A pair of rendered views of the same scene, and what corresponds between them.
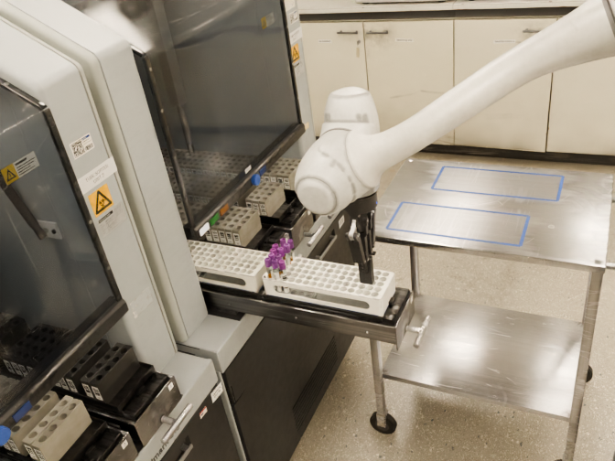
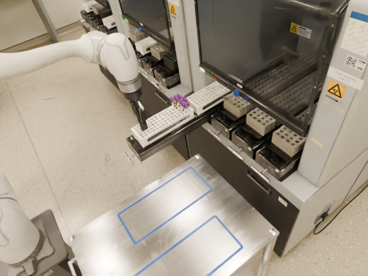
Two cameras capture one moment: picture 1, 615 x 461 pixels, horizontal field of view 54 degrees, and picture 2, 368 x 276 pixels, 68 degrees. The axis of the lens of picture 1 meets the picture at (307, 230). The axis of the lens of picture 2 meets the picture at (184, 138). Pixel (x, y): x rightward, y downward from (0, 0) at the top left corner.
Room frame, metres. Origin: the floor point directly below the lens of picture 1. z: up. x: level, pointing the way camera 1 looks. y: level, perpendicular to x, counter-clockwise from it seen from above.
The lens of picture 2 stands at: (1.71, -0.79, 1.73)
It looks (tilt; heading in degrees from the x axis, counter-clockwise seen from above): 47 degrees down; 123
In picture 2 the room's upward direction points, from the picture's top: 10 degrees counter-clockwise
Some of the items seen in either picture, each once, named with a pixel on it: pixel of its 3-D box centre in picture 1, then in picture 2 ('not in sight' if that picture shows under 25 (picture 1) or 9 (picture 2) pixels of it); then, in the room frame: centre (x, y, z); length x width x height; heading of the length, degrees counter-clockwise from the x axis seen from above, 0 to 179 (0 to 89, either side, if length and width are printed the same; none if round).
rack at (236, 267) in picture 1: (215, 265); (214, 94); (1.28, 0.25, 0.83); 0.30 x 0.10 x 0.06; 61
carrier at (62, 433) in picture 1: (63, 433); (156, 53); (0.79, 0.51, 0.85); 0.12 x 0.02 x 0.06; 151
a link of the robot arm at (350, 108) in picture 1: (350, 131); (119, 55); (1.06, -0.11, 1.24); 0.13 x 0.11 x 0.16; 156
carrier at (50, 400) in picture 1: (37, 423); (165, 49); (0.82, 0.57, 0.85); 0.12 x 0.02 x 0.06; 150
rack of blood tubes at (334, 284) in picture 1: (328, 285); (163, 123); (1.12, -0.03, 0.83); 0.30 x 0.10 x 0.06; 61
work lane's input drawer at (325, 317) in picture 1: (280, 294); (188, 118); (1.19, 0.09, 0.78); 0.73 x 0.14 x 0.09; 61
